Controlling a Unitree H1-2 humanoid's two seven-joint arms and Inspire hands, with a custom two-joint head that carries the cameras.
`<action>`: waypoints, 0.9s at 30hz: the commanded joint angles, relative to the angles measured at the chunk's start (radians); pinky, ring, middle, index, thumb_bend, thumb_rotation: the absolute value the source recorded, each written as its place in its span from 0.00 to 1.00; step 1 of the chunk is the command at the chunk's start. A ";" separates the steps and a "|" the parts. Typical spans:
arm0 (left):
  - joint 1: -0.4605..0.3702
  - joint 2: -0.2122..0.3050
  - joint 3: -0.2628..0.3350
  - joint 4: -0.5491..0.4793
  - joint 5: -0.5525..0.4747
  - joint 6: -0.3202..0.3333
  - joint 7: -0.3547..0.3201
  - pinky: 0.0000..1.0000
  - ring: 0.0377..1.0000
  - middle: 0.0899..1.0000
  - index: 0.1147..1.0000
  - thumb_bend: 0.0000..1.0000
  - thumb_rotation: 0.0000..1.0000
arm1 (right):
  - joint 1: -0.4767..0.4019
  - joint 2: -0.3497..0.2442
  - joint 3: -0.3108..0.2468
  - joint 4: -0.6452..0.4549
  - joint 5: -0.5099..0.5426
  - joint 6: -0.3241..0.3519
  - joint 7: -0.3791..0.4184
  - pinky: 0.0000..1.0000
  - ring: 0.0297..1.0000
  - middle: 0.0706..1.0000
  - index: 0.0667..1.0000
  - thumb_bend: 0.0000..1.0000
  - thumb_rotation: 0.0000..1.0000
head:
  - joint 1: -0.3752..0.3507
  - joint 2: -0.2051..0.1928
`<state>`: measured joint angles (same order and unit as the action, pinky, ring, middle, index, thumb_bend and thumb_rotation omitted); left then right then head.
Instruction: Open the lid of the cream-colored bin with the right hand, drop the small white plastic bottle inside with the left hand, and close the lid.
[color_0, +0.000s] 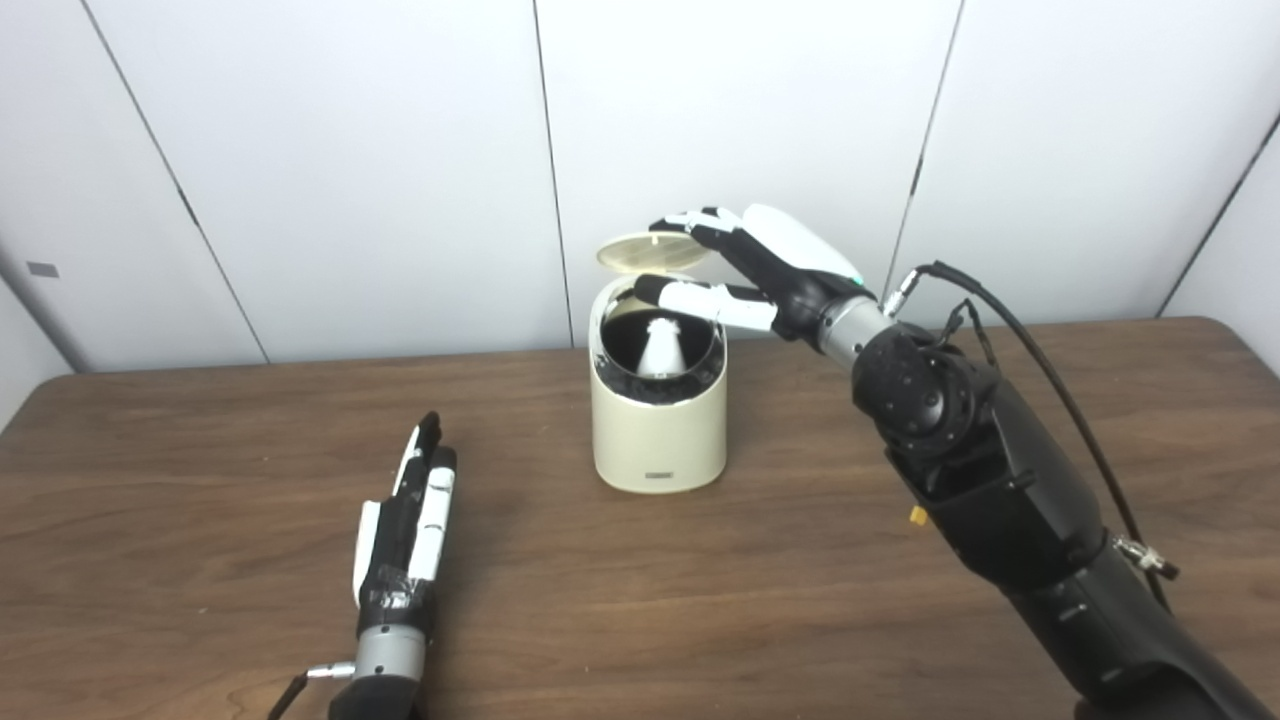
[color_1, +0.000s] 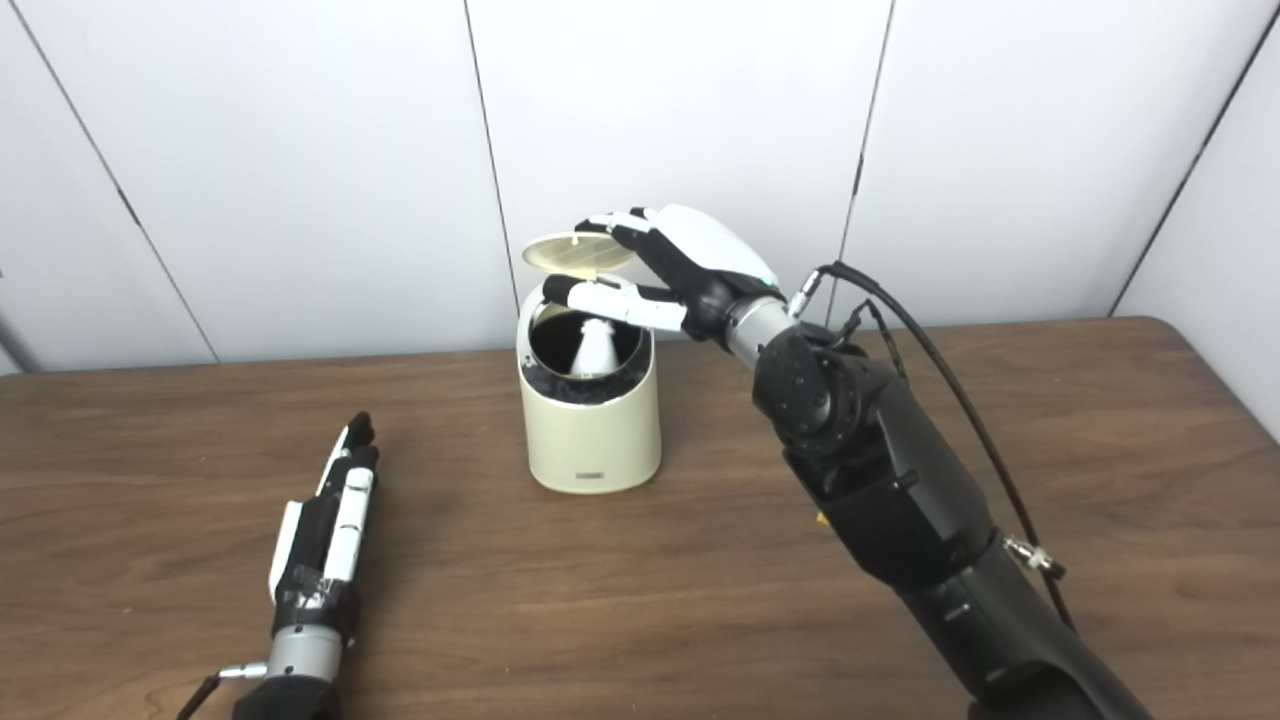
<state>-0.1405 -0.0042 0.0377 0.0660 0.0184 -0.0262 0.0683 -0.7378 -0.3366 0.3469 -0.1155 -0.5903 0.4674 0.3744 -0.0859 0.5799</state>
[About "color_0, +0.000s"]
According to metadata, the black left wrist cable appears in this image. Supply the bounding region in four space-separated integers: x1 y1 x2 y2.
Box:
265 662 358 720

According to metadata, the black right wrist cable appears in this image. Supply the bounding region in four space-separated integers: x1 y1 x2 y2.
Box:
880 260 1181 611

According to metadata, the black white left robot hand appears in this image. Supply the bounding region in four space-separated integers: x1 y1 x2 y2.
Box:
352 411 459 641

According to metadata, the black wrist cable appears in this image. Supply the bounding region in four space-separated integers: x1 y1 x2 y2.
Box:
265 662 358 720
880 260 1181 611

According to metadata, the small white plastic bottle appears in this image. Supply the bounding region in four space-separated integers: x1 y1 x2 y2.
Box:
640 316 691 379

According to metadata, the round cream bin lid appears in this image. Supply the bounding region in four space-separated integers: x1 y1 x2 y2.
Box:
596 231 713 273

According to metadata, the black bin liner bag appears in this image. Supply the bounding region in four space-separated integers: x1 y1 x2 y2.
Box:
596 300 725 406

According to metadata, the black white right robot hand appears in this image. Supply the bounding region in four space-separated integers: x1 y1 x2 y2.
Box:
633 204 881 343

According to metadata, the cream-colored plastic bin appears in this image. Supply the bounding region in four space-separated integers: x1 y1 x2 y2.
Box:
588 272 729 495

